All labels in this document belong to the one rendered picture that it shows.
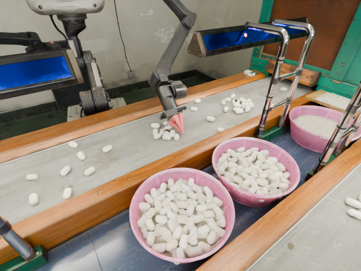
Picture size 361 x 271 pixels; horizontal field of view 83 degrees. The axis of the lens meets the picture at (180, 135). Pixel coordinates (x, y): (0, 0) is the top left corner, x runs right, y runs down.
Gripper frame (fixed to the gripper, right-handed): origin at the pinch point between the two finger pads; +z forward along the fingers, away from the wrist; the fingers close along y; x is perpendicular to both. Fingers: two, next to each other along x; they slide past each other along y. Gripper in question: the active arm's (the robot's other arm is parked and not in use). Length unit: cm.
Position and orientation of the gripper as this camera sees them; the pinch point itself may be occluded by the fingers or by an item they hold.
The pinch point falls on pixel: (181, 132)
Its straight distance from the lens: 80.6
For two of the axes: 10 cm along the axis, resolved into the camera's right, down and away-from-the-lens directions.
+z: 4.1, 9.0, -1.5
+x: -3.7, 3.1, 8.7
